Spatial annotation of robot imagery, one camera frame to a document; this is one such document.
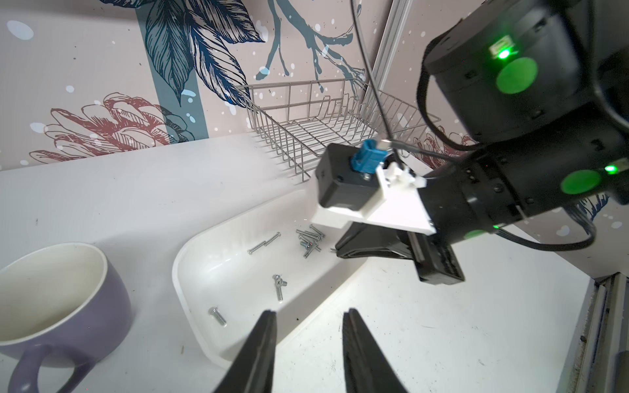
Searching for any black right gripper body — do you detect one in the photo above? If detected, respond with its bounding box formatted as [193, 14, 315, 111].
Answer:
[406, 232, 465, 285]

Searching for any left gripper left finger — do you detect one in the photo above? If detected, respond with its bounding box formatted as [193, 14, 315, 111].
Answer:
[215, 310, 278, 393]

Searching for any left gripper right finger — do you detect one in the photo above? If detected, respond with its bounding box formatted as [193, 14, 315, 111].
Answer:
[342, 309, 407, 393]

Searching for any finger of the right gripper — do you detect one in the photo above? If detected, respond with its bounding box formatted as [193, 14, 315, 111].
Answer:
[335, 223, 413, 260]

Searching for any long screw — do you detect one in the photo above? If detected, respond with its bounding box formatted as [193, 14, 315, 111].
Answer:
[310, 224, 325, 238]

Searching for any short screw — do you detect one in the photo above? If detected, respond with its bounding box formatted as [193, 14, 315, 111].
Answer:
[208, 306, 228, 327]

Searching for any lone screw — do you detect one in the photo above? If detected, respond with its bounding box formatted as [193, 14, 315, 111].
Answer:
[247, 241, 266, 255]

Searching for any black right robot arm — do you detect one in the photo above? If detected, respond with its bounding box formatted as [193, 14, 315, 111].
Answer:
[335, 1, 628, 285]

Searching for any white storage box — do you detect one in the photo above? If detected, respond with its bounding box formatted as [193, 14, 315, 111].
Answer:
[172, 189, 366, 368]

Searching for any metal dish rack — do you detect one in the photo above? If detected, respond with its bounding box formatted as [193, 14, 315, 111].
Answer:
[239, 79, 428, 183]

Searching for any purple mug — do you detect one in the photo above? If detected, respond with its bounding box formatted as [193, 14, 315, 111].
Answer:
[1, 242, 133, 392]

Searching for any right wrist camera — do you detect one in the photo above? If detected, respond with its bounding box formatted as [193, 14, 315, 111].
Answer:
[310, 138, 437, 236]

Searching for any black camera cable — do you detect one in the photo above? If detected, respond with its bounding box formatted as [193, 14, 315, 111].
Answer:
[350, 0, 473, 163]

